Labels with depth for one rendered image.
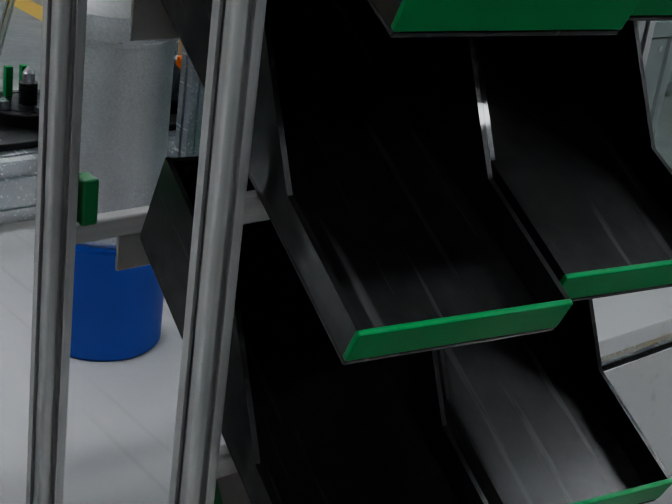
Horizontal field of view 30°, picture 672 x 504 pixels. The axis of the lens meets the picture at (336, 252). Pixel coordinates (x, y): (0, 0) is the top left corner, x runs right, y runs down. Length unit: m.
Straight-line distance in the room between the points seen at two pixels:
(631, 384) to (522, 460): 1.15
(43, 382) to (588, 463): 0.36
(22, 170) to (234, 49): 1.35
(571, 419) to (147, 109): 0.77
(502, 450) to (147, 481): 0.63
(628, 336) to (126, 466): 0.82
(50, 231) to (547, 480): 0.35
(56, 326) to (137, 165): 0.67
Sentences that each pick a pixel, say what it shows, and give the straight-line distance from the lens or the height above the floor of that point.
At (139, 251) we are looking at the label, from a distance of 0.87.
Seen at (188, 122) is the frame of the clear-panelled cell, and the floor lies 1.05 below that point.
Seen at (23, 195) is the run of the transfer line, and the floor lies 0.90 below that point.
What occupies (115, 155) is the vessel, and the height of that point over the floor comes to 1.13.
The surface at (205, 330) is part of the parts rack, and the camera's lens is 0.67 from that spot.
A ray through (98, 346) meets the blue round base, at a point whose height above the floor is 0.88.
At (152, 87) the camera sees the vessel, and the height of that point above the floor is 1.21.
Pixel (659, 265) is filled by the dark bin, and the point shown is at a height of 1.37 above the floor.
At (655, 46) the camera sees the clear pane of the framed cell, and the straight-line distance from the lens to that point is 1.89.
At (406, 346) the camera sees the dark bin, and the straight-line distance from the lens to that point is 0.61.
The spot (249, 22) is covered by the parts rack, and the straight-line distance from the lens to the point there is 0.63.
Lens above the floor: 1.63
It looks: 23 degrees down
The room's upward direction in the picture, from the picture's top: 8 degrees clockwise
